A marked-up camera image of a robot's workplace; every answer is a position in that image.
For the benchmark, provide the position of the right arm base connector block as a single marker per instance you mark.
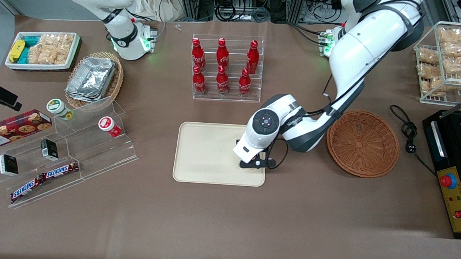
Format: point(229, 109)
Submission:
point(150, 38)

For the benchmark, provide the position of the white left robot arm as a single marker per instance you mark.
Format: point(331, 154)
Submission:
point(359, 45)

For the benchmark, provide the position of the beige rectangular serving tray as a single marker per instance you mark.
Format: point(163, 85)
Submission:
point(209, 156)

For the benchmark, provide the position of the round brown wicker basket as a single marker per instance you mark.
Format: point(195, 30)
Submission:
point(361, 143)

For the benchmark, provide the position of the oval light wicker basket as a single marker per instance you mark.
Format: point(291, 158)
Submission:
point(116, 83)

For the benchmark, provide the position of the clear acrylic bottle rack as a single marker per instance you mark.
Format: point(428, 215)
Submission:
point(232, 95)

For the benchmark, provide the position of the red cola bottle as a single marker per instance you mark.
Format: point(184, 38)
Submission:
point(244, 84)
point(199, 81)
point(222, 55)
point(253, 58)
point(222, 82)
point(197, 54)

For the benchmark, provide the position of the red-lidded white cup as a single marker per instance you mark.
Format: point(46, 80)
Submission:
point(108, 125)

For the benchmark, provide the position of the small clear plastic clip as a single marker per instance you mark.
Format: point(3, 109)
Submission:
point(177, 27)

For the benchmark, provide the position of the clear acrylic step display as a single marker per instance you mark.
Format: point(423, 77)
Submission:
point(93, 153)

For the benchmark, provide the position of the stacked aluminium foil containers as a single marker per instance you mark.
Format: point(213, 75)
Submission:
point(91, 79)

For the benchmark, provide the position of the red emergency stop button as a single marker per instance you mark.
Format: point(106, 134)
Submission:
point(447, 181)

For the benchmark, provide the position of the white cloth bag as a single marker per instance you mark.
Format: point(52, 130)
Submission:
point(154, 0)

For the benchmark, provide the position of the bagged pastry snack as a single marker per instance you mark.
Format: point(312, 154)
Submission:
point(450, 35)
point(458, 65)
point(457, 49)
point(428, 56)
point(429, 71)
point(439, 86)

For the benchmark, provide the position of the Snickers chocolate bar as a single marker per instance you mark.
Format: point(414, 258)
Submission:
point(60, 170)
point(26, 188)

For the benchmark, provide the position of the yellow control panel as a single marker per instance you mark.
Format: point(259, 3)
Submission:
point(460, 199)

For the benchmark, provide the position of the green-lidded white cup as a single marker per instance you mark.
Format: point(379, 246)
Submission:
point(57, 107)

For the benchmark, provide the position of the small black white box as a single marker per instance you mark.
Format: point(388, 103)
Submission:
point(49, 149)
point(9, 165)

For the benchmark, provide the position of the clear bag of crackers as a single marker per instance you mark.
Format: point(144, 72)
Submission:
point(58, 39)
point(55, 56)
point(34, 54)

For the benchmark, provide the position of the white rectangular snack bin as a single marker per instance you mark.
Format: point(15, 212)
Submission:
point(38, 66)

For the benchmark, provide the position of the red tartan cookie box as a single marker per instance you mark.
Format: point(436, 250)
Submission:
point(12, 129)

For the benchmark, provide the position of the teal snack packet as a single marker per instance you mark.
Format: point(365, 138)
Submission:
point(32, 40)
point(24, 55)

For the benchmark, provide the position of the yellow snack packet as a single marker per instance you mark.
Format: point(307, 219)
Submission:
point(16, 50)

